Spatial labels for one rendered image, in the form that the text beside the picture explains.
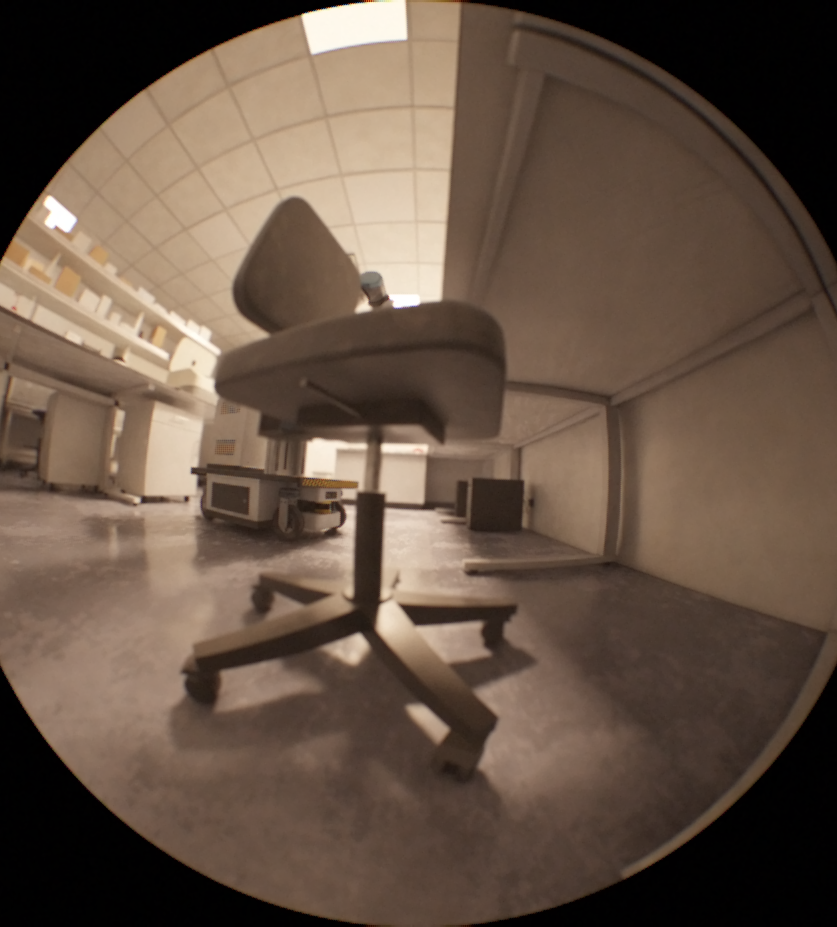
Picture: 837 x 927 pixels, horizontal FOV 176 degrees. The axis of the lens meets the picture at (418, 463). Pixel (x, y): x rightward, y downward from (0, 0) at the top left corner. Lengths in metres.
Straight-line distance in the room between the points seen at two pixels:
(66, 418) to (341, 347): 2.69
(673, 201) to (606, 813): 0.75
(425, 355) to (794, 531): 0.91
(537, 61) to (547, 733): 0.74
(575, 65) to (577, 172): 0.18
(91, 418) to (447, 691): 2.90
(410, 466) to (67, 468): 3.73
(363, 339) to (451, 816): 0.46
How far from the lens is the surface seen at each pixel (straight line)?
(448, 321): 0.23
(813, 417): 0.91
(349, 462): 3.59
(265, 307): 0.56
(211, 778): 0.38
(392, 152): 2.57
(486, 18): 0.43
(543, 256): 0.57
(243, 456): 1.60
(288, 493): 1.33
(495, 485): 2.08
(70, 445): 2.83
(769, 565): 0.94
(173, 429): 2.52
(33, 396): 4.92
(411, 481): 3.45
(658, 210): 0.56
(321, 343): 0.27
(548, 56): 0.40
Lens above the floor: 0.31
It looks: 5 degrees up
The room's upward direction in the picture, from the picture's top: 3 degrees clockwise
